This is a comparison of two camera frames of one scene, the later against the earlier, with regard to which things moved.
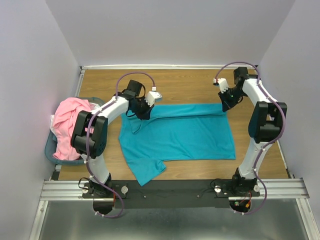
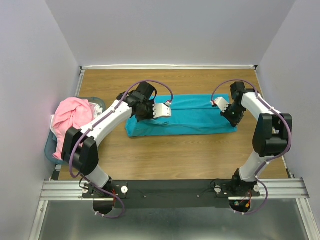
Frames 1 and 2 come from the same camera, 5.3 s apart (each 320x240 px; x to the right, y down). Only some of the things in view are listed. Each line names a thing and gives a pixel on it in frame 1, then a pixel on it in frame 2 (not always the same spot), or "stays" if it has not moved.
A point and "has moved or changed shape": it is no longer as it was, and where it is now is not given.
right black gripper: x=226 y=104 -> x=233 y=121
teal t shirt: x=175 y=133 has moved or changed shape
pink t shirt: x=66 y=110 stays
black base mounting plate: x=172 y=194 stays
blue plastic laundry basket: x=51 y=144 stays
